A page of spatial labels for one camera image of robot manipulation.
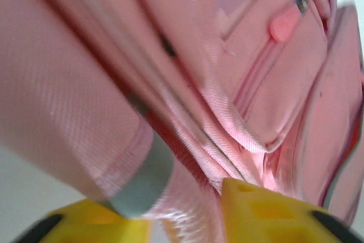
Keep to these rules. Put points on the pink school backpack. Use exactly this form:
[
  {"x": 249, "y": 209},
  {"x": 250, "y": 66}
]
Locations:
[{"x": 170, "y": 55}]

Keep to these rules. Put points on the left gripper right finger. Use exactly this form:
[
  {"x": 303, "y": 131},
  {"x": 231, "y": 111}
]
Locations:
[{"x": 270, "y": 220}]

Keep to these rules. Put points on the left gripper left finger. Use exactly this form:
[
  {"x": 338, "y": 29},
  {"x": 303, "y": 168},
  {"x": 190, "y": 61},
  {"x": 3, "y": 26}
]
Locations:
[{"x": 85, "y": 226}]

